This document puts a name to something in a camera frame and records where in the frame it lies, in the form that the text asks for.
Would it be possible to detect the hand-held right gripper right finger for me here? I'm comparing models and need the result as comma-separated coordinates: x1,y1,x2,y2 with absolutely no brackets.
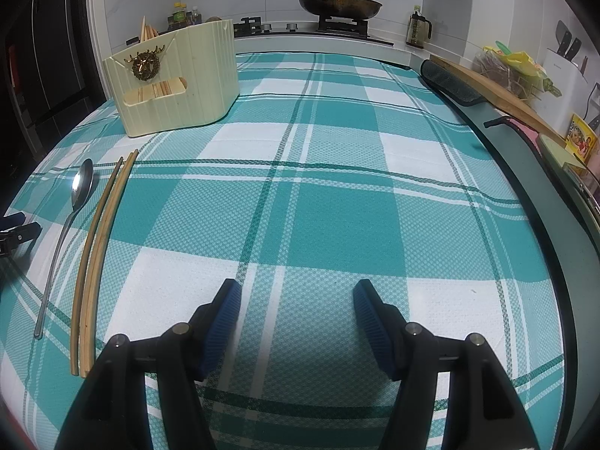
352,279,537,450

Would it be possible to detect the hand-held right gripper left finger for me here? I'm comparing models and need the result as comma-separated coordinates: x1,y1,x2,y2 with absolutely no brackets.
54,279,243,450

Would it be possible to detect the metal spoon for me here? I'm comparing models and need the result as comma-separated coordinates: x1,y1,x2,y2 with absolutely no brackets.
34,158,95,339

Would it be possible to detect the cream ribbed utensil holder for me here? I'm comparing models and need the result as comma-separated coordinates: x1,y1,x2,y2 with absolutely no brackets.
103,19,240,138

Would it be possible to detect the teal checked tablecloth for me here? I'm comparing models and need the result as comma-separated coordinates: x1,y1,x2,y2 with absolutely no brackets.
0,51,570,450

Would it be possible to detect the dark refrigerator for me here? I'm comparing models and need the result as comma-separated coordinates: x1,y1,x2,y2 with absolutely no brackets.
4,0,101,151

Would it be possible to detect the pink cloth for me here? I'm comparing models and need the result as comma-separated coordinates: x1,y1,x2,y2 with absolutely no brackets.
508,117,545,151

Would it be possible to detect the light green tray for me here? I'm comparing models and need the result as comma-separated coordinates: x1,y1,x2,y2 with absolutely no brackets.
537,133,591,183

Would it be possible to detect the black textured pad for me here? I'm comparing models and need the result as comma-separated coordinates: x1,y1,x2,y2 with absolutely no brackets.
420,58,489,107

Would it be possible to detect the wooden cutting board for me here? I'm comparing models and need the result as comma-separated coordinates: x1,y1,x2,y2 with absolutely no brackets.
429,54,568,148

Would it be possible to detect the yellow-capped oil bottle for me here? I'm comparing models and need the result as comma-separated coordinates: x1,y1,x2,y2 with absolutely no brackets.
168,2,189,30

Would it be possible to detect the yellow printed mug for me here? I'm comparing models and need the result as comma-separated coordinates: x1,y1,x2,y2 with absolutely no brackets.
565,112,598,160

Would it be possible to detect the glass french press jug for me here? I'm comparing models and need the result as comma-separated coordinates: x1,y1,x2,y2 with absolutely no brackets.
405,4,433,48

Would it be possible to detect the black gas stove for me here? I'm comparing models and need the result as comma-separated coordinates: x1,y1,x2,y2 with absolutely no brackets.
232,16,395,48

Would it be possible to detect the white knife block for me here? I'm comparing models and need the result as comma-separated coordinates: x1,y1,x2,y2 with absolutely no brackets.
544,49,592,104

